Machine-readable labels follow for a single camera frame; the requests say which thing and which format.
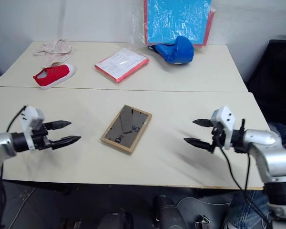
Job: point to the wooden picture frame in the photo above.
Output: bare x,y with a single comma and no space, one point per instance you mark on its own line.
124,128

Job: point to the dark rounded robot part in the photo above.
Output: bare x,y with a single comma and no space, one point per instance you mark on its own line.
115,220
168,212

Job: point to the person's leg in jeans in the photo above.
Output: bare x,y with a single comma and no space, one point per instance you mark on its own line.
250,210

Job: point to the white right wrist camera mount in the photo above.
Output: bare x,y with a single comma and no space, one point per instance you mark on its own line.
226,119

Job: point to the red canvas shoe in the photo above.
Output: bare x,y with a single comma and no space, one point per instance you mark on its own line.
53,75

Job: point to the red white wrapped booklet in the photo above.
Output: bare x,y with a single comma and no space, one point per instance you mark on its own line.
120,64

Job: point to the blue board in plastic wrap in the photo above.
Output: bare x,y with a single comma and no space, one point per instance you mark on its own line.
176,19

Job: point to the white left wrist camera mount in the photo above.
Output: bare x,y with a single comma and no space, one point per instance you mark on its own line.
31,115

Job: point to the black chair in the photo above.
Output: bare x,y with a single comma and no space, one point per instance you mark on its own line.
271,78

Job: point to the blue boxing glove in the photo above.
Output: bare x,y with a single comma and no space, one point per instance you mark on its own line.
176,51

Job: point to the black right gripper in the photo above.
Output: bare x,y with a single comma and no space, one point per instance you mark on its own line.
216,134

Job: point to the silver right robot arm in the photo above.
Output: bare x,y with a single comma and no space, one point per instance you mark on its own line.
264,141

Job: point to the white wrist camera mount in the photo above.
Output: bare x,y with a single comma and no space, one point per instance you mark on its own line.
226,119
31,115

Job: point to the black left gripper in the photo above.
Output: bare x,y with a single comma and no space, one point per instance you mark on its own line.
41,141

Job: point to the pale pink cloth bag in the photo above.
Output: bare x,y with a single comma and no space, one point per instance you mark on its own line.
53,48

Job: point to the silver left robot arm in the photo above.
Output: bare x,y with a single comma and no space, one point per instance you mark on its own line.
0,143

